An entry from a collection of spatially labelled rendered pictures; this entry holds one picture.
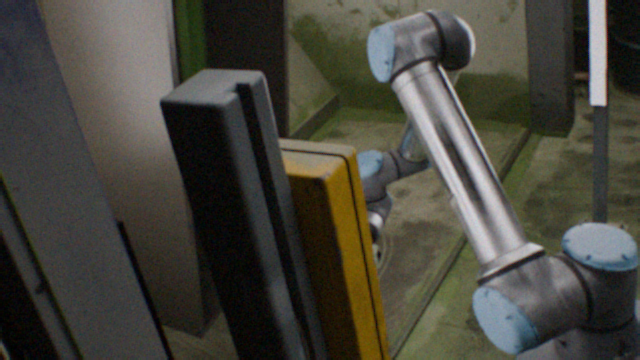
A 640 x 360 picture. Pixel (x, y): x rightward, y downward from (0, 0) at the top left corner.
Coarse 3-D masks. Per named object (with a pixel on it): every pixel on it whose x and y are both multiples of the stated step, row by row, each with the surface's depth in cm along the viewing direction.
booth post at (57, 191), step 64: (0, 0) 90; (0, 64) 91; (0, 128) 92; (64, 128) 101; (0, 192) 93; (64, 192) 102; (0, 256) 97; (64, 256) 103; (0, 320) 108; (128, 320) 116
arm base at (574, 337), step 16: (560, 336) 159; (576, 336) 154; (592, 336) 152; (608, 336) 151; (624, 336) 151; (560, 352) 159; (576, 352) 154; (592, 352) 152; (608, 352) 151; (624, 352) 153
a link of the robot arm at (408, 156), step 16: (448, 16) 160; (448, 32) 159; (464, 32) 162; (448, 48) 160; (464, 48) 163; (448, 64) 167; (464, 64) 169; (448, 80) 175; (400, 144) 208; (416, 144) 201; (400, 160) 210; (416, 160) 208; (400, 176) 211
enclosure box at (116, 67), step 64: (64, 0) 168; (128, 0) 160; (192, 0) 227; (256, 0) 218; (64, 64) 178; (128, 64) 170; (192, 64) 240; (256, 64) 230; (128, 128) 181; (128, 192) 193; (192, 256) 197; (192, 320) 210
